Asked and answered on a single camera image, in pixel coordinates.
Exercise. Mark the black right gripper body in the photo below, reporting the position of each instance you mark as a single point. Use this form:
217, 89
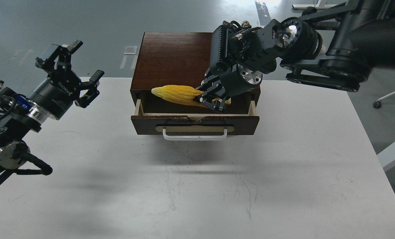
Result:
239, 79

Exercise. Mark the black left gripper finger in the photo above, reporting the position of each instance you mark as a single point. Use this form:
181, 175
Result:
91, 87
57, 57

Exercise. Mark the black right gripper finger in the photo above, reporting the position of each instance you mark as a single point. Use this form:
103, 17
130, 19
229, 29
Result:
210, 86
217, 104

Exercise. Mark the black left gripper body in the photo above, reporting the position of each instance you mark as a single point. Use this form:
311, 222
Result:
57, 93

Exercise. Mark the yellow corn cob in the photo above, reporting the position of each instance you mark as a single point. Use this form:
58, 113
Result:
183, 95

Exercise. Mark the wooden drawer with white handle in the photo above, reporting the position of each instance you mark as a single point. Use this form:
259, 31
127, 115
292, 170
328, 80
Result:
194, 127

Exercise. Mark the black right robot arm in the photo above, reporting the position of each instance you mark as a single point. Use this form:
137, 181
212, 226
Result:
335, 48

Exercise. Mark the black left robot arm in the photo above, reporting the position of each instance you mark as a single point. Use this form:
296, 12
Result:
20, 114

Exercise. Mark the dark wooden drawer cabinet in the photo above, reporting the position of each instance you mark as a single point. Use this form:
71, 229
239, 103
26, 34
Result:
170, 58

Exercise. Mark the white desk base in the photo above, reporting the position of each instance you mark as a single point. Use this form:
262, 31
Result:
318, 4

